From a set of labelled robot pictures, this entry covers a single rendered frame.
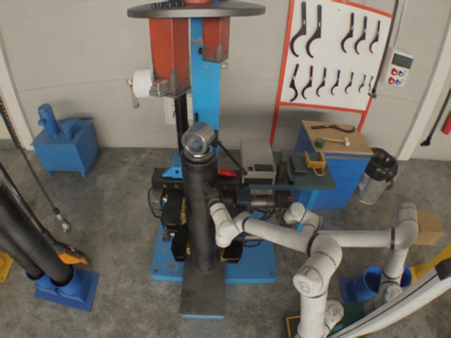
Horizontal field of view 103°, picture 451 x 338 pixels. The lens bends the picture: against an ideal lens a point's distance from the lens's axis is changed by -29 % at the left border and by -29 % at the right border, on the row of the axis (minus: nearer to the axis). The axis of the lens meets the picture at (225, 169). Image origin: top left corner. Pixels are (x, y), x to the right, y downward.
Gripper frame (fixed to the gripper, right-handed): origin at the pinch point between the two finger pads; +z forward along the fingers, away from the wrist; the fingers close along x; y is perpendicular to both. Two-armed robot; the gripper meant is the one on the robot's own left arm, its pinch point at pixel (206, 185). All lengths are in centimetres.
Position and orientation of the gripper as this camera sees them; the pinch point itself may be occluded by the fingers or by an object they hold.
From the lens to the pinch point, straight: 143.2
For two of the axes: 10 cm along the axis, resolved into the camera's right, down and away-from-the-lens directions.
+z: -3.7, -6.3, 6.8
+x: -0.4, 7.4, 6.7
